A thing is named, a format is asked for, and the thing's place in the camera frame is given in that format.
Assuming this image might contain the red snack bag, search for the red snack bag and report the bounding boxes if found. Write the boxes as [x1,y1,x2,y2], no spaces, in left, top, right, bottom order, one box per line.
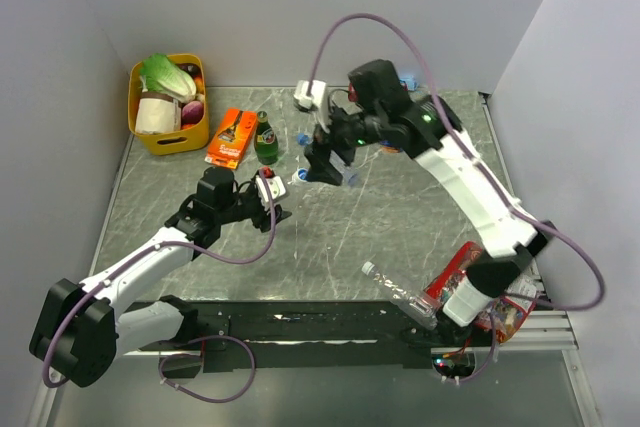
[424,241,539,343]

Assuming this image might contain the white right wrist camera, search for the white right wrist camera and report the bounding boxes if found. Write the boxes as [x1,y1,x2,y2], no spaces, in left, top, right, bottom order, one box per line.
[293,80,331,132]

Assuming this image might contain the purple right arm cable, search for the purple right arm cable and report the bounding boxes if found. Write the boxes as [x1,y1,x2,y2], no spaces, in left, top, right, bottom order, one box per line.
[309,13,606,312]

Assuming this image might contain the green glass bottle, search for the green glass bottle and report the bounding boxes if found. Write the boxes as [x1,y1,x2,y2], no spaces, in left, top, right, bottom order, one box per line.
[254,111,279,165]

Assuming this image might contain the light blue packet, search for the light blue packet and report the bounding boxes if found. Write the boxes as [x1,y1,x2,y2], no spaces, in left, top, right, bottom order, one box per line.
[400,76,419,92]

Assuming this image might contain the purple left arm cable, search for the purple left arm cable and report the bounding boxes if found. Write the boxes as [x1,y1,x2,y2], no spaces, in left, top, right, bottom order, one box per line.
[42,179,279,389]

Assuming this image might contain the blue white bottle cap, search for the blue white bottle cap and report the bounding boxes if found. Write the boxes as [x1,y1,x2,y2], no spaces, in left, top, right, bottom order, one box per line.
[361,261,375,275]
[293,168,307,182]

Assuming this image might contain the clear plastic bottle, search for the clear plastic bottle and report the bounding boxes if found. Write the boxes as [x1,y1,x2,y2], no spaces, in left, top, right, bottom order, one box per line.
[329,151,358,187]
[363,262,439,330]

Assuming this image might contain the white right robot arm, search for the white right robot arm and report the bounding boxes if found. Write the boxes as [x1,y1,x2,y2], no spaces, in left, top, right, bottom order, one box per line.
[294,59,550,346]

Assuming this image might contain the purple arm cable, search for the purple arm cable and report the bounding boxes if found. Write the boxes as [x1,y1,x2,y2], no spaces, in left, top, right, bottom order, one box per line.
[42,179,279,389]
[309,13,606,312]

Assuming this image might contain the orange razor box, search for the orange razor box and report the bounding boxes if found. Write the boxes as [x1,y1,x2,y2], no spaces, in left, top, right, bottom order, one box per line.
[204,108,257,170]

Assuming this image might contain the toy napa cabbage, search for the toy napa cabbage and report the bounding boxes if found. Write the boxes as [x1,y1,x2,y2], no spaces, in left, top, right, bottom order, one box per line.
[139,53,197,104]

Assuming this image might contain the red onion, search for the red onion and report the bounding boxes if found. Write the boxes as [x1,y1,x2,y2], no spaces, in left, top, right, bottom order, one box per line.
[181,100,204,127]

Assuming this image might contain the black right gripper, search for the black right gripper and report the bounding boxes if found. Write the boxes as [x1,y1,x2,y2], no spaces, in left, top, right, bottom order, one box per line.
[304,100,386,188]

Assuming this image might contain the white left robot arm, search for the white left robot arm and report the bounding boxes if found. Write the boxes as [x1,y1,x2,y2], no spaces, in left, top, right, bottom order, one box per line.
[29,167,290,389]

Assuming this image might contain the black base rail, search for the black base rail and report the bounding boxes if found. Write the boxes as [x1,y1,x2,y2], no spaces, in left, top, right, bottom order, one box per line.
[127,295,501,373]

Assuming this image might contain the toilet paper roll blue wrapper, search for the toilet paper roll blue wrapper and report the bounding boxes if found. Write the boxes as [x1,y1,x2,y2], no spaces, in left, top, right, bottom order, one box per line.
[380,141,401,153]

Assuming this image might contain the yellow plastic basket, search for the yellow plastic basket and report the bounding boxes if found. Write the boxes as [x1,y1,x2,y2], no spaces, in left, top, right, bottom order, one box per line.
[128,53,209,156]

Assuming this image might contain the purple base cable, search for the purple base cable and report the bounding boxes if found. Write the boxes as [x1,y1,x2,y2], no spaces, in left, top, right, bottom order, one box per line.
[158,334,257,404]

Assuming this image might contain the white paper wrapped package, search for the white paper wrapped package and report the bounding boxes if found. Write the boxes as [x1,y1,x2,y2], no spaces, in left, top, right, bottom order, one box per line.
[135,91,181,135]

